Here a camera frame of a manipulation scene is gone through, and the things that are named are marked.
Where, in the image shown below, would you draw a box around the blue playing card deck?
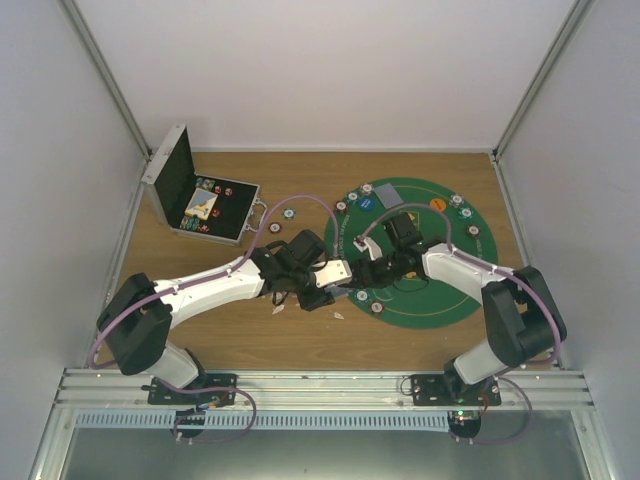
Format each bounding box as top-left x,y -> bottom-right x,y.
328,286 -> 353,298

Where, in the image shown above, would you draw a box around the hundred chips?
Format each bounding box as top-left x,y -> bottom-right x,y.
335,201 -> 349,214
466,224 -> 481,238
369,301 -> 385,315

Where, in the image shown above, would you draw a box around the blue small blind button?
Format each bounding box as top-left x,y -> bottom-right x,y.
357,197 -> 375,211

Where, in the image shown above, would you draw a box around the card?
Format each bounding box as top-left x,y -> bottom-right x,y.
374,183 -> 403,209

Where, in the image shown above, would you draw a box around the ten chips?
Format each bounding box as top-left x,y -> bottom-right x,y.
360,183 -> 374,196
449,194 -> 464,208

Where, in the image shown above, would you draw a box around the green fifty chip stack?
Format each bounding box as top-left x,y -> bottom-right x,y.
283,208 -> 296,220

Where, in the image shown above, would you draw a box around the orange big blind button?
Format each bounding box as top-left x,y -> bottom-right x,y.
429,198 -> 447,212

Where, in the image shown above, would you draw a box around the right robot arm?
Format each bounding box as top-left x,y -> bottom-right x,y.
349,212 -> 567,405

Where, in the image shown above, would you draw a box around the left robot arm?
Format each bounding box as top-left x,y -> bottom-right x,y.
97,230 -> 345,404

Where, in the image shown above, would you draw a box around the white debris pile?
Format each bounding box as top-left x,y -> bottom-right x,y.
271,292 -> 345,320

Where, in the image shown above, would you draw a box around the round green poker mat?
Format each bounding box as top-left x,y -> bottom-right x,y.
324,177 -> 498,329

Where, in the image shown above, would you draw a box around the aluminium poker case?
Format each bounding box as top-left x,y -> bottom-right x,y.
142,124 -> 267,246

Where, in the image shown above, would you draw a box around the card pack in case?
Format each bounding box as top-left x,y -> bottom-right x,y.
184,188 -> 218,221

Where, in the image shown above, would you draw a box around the chips in case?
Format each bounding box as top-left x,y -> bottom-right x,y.
196,177 -> 215,191

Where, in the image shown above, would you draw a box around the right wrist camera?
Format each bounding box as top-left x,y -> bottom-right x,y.
353,236 -> 383,261

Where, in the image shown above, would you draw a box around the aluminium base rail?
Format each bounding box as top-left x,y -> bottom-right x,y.
54,370 -> 594,433

